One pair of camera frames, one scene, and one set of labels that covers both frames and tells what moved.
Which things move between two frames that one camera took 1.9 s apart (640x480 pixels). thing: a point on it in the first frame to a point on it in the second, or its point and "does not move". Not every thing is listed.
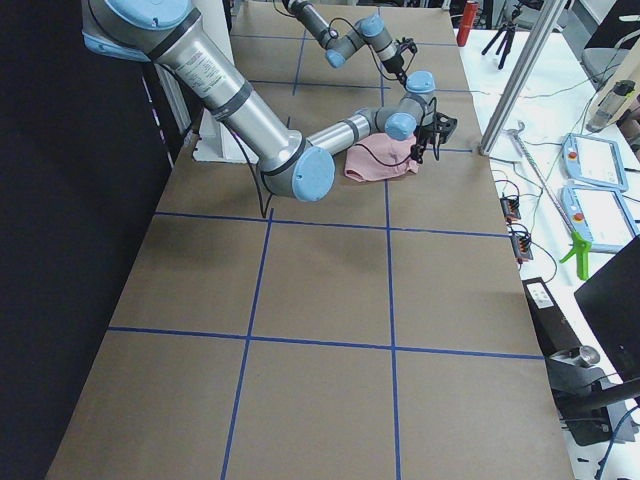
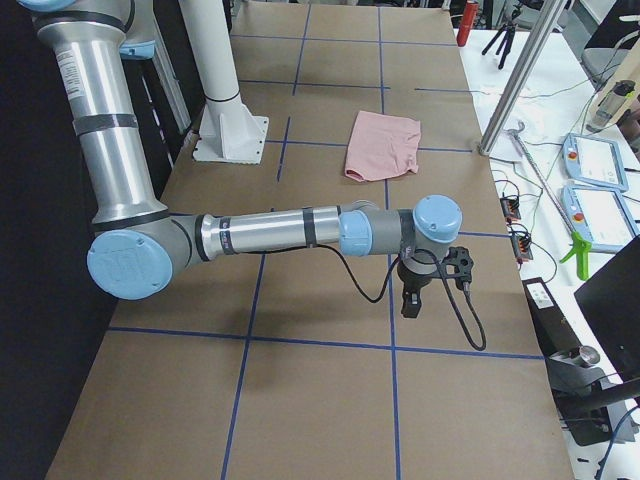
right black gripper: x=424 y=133 to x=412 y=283
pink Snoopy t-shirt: x=378 y=157 does not move
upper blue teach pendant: x=592 y=162 does not move
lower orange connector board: x=522 y=247 does not move
